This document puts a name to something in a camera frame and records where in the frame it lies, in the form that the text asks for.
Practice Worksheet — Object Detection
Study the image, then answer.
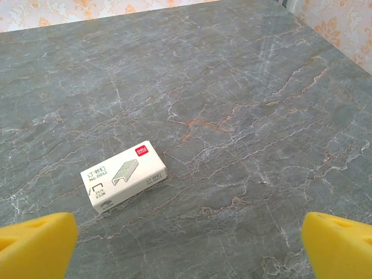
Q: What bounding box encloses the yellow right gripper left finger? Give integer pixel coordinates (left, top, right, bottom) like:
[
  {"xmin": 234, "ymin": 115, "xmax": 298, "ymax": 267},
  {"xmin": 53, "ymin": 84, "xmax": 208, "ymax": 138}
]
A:
[{"xmin": 0, "ymin": 212, "xmax": 79, "ymax": 279}]

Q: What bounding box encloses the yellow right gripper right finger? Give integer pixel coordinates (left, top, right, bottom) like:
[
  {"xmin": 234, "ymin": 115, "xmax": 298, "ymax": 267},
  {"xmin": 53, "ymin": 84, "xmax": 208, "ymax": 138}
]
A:
[{"xmin": 301, "ymin": 211, "xmax": 372, "ymax": 279}]

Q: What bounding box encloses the white staple box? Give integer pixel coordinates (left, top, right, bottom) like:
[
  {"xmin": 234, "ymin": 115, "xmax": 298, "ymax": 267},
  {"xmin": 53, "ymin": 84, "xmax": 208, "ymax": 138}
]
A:
[{"xmin": 80, "ymin": 140, "xmax": 168, "ymax": 215}]

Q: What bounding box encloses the aluminium frame post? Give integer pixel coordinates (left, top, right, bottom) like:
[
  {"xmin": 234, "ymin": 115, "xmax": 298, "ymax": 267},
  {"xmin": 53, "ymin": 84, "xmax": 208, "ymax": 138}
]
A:
[{"xmin": 277, "ymin": 0, "xmax": 299, "ymax": 14}]

